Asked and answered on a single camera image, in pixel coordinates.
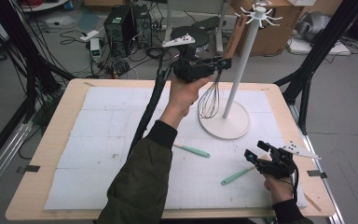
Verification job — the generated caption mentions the white power strip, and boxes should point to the white power strip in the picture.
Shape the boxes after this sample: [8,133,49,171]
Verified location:
[79,29,101,43]

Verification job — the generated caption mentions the white power supply unit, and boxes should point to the white power supply unit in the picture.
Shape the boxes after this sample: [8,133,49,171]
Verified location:
[89,37,103,63]

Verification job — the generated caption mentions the black metal frame stand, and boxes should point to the black metal frame stand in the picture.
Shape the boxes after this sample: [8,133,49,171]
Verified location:
[273,0,358,136]
[0,0,76,125]

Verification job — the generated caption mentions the black flat device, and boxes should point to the black flat device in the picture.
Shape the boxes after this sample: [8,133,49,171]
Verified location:
[192,15,220,32]

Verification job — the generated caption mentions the large black computer tower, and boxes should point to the large black computer tower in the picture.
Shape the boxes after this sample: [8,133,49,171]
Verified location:
[103,5,138,58]

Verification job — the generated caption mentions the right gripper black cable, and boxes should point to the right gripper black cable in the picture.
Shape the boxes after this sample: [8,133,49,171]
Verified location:
[288,161,300,203]

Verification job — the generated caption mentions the black tape strip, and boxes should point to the black tape strip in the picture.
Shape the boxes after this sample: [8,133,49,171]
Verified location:
[16,164,41,174]
[307,170,328,179]

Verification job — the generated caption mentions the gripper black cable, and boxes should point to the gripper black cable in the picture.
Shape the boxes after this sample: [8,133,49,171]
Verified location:
[288,161,300,203]
[127,46,173,158]

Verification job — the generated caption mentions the white foam mat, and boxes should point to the white foam mat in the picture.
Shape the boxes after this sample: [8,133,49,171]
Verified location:
[43,86,309,211]

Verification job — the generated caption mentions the white hook rack stand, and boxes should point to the white hook rack stand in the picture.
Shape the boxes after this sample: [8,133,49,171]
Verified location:
[198,4,283,141]

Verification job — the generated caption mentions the black round stool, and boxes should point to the black round stool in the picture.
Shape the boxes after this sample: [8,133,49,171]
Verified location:
[170,25,211,54]

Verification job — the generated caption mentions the thin wooden strip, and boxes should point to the thin wooden strip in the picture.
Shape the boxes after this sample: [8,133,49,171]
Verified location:
[303,192,323,213]

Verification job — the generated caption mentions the beige spatula with green handle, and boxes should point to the beige spatula with green handle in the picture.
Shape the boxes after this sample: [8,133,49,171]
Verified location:
[172,142,212,159]

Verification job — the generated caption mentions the person's left hand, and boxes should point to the person's left hand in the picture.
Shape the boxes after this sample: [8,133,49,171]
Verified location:
[167,74,213,117]

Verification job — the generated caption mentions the person's right hand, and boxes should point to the person's right hand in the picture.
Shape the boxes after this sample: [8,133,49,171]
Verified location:
[262,174,295,204]

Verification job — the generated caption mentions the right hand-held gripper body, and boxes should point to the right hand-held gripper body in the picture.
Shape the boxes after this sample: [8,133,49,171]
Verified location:
[255,141,323,180]

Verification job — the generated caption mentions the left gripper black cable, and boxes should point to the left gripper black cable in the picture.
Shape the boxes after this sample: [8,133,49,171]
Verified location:
[127,46,173,158]

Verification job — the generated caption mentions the white round table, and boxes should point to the white round table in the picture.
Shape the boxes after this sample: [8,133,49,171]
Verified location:
[20,0,69,13]

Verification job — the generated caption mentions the brown cardboard box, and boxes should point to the brown cardboard box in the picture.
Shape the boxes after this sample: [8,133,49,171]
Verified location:
[230,0,304,58]

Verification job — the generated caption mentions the slim black computer tower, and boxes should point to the slim black computer tower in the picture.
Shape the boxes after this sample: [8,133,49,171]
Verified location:
[132,4,153,49]

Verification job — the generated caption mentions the beige brush with green handle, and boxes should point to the beige brush with green handle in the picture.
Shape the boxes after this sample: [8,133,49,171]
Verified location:
[220,155,273,187]

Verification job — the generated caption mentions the grey bag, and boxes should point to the grey bag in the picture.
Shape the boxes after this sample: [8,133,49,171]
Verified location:
[295,11,332,43]

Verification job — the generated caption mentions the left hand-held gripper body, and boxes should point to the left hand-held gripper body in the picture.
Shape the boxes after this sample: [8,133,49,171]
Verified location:
[161,33,218,83]

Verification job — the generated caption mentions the coiled black cable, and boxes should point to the coiled black cable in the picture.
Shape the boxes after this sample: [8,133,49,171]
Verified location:
[145,46,172,63]

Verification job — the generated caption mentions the aluminium rail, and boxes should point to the aluminium rail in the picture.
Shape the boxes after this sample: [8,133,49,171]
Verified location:
[0,120,34,204]
[287,104,346,224]

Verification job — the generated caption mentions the white flat board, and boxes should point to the white flat board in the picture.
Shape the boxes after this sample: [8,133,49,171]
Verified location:
[287,36,352,56]

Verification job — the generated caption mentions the wooden table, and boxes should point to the wooden table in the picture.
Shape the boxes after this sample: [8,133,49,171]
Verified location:
[5,77,337,221]

